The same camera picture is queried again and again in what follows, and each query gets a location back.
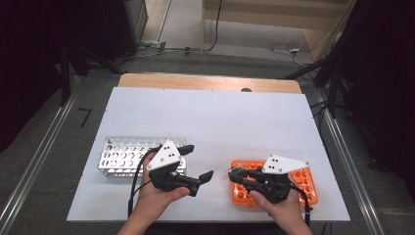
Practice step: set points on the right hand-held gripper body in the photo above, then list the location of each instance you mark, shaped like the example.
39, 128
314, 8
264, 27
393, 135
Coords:
282, 164

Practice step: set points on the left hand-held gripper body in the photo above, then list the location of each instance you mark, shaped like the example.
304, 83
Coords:
164, 155

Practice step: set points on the clear glass test tube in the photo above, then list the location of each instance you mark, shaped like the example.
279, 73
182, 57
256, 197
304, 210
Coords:
238, 169

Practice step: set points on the orange plastic test tube rack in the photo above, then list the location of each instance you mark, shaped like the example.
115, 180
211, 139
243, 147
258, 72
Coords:
243, 203

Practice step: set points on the metal test tube rack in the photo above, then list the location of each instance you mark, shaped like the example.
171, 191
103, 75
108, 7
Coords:
117, 172

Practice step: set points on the person's right hand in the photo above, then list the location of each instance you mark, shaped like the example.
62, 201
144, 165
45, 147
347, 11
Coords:
287, 209

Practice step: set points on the person's left hand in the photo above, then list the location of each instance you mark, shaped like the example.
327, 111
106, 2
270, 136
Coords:
151, 197

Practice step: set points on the white table mat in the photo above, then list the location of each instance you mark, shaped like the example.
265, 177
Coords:
212, 124

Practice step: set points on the black stand leg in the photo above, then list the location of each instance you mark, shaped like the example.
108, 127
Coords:
65, 78
332, 94

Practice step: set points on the black curtain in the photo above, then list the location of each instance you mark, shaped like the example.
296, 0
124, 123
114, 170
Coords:
381, 81
29, 65

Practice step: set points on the black cabinet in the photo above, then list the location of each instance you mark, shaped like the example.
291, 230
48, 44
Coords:
120, 26

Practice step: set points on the aluminium floor rail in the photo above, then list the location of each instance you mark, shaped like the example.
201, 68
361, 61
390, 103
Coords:
36, 156
352, 169

